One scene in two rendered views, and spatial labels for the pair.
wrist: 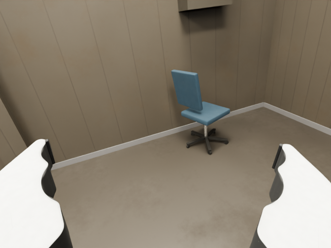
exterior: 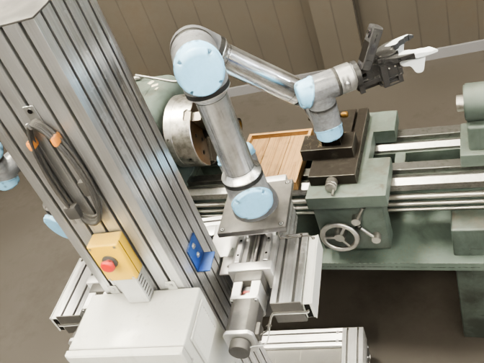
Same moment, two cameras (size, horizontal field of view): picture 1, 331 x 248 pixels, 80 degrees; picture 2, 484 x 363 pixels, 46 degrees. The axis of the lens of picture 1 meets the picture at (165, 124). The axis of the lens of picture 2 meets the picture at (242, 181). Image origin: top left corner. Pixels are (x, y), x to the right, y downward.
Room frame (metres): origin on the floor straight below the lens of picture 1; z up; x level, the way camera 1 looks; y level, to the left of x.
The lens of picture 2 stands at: (-1.85, 0.87, 2.32)
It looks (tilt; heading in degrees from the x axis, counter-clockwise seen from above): 36 degrees down; 310
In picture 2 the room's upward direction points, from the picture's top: 22 degrees counter-clockwise
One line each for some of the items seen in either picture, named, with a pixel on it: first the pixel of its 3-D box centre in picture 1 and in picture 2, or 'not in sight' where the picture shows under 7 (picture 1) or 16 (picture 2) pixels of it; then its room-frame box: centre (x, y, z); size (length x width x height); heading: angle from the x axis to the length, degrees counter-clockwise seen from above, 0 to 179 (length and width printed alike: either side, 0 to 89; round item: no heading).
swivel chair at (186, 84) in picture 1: (203, 109); not in sight; (2.37, -0.52, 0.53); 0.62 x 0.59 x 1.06; 105
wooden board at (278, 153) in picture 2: not in sight; (272, 160); (-0.67, -0.77, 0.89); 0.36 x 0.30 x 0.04; 100
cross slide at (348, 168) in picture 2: not in sight; (341, 145); (-0.98, -0.81, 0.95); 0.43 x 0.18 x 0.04; 100
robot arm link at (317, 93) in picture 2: not in sight; (317, 89); (-1.23, -0.29, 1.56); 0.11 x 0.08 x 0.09; 38
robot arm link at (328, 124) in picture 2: not in sight; (324, 117); (-1.22, -0.30, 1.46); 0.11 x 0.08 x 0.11; 128
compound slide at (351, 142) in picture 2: not in sight; (328, 145); (-0.96, -0.74, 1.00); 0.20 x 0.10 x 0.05; 10
